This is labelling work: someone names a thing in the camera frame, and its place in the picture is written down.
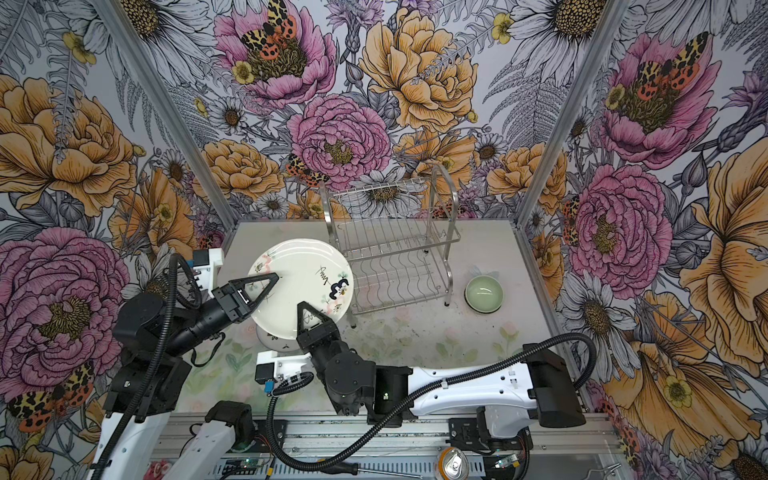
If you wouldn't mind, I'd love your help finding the light green ceramic bowl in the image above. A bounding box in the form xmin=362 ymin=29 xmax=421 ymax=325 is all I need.
xmin=464 ymin=275 xmax=504 ymax=314

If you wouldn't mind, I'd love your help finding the roll of tape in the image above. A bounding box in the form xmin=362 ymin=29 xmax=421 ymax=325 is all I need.
xmin=433 ymin=446 xmax=470 ymax=480

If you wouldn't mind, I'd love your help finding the steel two-tier dish rack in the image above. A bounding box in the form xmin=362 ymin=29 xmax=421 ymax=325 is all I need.
xmin=319 ymin=165 xmax=461 ymax=328

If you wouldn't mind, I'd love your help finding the white patterned plate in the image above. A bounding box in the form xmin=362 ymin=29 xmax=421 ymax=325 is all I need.
xmin=256 ymin=326 xmax=301 ymax=355

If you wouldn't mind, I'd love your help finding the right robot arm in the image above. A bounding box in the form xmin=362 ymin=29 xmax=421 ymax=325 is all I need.
xmin=297 ymin=302 xmax=597 ymax=439

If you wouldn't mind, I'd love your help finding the black yellow screwdriver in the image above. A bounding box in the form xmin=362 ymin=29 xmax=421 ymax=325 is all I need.
xmin=315 ymin=458 xmax=421 ymax=480

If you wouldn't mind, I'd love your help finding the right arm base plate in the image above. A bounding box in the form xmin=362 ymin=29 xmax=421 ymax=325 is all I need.
xmin=447 ymin=416 xmax=533 ymax=455

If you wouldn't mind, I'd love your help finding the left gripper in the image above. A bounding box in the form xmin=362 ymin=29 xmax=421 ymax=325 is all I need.
xmin=165 ymin=271 xmax=283 ymax=354

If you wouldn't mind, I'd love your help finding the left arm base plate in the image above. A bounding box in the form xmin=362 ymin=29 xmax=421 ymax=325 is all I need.
xmin=231 ymin=420 xmax=288 ymax=454

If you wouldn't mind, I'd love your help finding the green circuit board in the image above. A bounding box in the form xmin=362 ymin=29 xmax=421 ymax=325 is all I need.
xmin=222 ymin=458 xmax=270 ymax=477

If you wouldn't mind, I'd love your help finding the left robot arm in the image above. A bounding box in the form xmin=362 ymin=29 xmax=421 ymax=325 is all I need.
xmin=89 ymin=272 xmax=279 ymax=479

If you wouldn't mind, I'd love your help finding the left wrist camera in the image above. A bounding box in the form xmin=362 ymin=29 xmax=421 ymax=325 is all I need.
xmin=188 ymin=248 xmax=224 ymax=300

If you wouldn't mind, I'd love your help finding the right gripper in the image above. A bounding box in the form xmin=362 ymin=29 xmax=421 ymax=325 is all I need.
xmin=296 ymin=301 xmax=353 ymax=416

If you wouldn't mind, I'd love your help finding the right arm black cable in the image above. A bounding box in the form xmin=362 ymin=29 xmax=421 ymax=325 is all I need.
xmin=263 ymin=332 xmax=599 ymax=475

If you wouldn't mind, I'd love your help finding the cream white plate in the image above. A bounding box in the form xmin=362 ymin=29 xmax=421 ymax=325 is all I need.
xmin=248 ymin=238 xmax=355 ymax=340

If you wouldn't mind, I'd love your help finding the aluminium front rail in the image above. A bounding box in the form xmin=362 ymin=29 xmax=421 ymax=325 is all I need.
xmin=150 ymin=413 xmax=621 ymax=460

